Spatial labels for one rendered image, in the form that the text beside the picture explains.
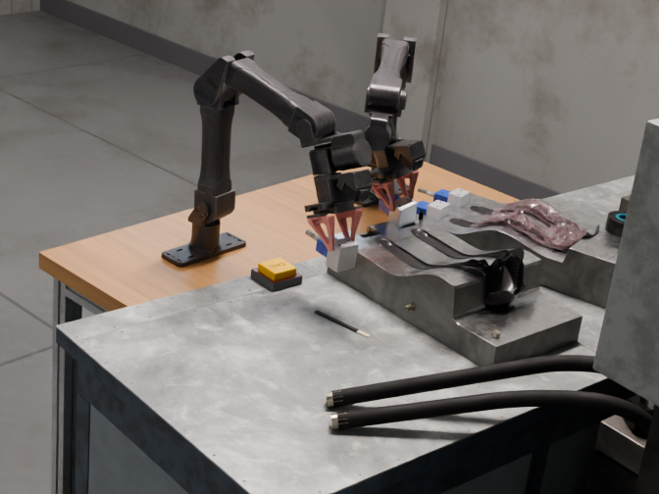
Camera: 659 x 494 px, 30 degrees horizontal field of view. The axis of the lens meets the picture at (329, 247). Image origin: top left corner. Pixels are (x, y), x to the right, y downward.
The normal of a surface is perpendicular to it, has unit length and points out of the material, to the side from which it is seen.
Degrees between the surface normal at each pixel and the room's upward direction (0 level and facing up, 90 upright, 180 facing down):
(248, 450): 0
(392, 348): 0
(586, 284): 90
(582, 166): 90
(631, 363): 90
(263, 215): 0
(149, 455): 90
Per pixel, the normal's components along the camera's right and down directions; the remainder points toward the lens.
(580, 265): -0.54, 0.29
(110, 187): 0.10, -0.91
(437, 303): -0.76, 0.19
